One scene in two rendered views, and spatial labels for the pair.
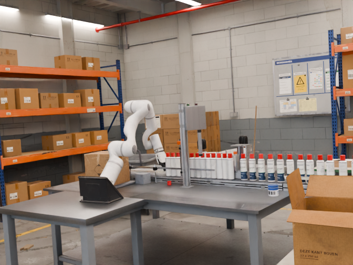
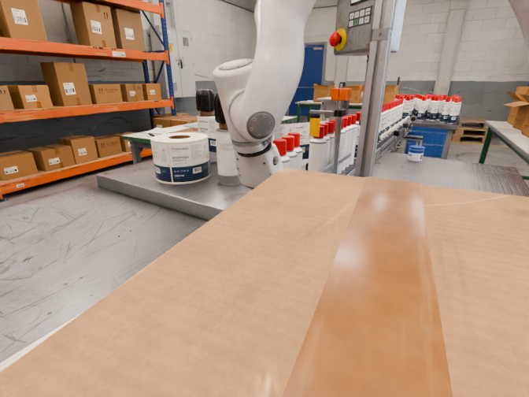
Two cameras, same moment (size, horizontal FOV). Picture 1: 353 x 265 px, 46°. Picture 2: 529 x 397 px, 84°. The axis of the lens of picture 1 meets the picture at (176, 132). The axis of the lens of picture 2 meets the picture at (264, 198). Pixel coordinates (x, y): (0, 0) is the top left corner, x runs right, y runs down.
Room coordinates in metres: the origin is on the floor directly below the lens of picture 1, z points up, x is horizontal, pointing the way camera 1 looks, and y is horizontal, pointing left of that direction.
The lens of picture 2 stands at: (3.76, 0.77, 1.21)
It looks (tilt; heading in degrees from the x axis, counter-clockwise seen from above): 22 degrees down; 264
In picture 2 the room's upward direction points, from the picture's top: straight up
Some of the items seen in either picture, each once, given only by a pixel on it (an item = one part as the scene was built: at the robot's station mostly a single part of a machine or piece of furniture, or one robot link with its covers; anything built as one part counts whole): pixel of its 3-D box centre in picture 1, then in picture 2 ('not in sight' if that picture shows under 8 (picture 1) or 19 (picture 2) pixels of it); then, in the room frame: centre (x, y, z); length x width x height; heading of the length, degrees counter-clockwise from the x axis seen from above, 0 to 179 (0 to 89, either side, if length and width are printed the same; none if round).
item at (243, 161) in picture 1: (243, 166); (356, 135); (3.21, -0.50, 0.98); 0.05 x 0.05 x 0.20
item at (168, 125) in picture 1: (184, 152); not in sight; (7.51, -0.12, 0.70); 1.20 x 0.82 x 1.39; 62
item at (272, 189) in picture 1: (273, 190); (416, 153); (2.83, -0.63, 0.86); 0.07 x 0.07 x 0.07
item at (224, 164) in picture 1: (225, 166); (345, 142); (3.32, -0.37, 0.98); 0.05 x 0.05 x 0.20
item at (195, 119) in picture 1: (193, 118); (367, 16); (3.38, -0.15, 1.38); 0.17 x 0.10 x 0.19; 108
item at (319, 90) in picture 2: not in sight; (323, 92); (1.85, -5.72, 0.97); 0.47 x 0.41 x 0.37; 52
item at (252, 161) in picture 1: (252, 167); not in sight; (3.17, -0.56, 0.98); 0.05 x 0.05 x 0.20
